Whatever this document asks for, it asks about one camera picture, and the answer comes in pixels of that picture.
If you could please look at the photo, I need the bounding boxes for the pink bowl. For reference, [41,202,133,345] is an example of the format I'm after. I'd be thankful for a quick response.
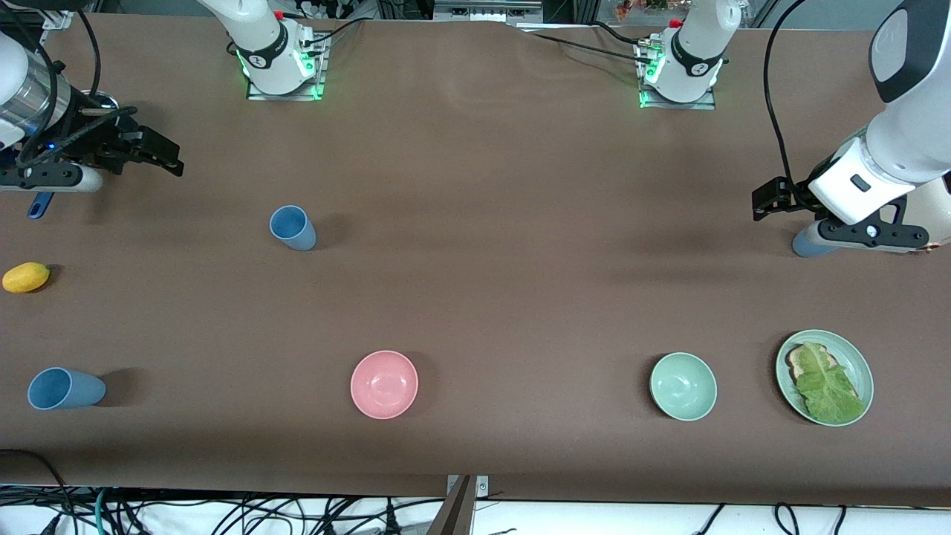
[350,350,419,421]

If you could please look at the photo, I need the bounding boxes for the bread slice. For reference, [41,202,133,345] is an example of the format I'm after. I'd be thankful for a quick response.
[786,343,840,387]

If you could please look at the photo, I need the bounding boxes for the light green plate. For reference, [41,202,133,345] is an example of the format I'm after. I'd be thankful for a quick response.
[775,329,874,427]

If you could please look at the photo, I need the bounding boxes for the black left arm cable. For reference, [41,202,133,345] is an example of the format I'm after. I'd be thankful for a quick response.
[763,0,813,195]

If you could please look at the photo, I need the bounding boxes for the blue plastic cup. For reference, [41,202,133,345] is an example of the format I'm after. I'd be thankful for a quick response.
[792,221,844,259]
[27,367,107,411]
[269,205,317,252]

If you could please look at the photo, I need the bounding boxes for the light green bowl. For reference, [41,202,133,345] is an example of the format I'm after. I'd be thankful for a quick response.
[649,351,718,422]

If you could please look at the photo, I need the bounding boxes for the glass lid with blue knob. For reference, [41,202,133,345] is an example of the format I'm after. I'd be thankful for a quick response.
[74,89,121,116]

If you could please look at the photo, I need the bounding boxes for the yellow mango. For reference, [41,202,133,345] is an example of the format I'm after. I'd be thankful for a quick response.
[2,262,51,294]

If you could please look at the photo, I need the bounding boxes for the black pot with blue handle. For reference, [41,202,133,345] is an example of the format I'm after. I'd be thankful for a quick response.
[27,89,142,221]

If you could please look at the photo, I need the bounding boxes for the silver device with ports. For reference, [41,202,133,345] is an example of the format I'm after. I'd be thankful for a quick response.
[433,0,545,23]

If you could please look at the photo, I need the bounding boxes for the green lettuce leaf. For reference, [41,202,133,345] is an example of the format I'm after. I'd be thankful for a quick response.
[795,342,867,424]

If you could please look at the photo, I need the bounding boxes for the grey metal bar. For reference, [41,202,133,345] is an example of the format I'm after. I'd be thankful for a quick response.
[425,476,476,535]

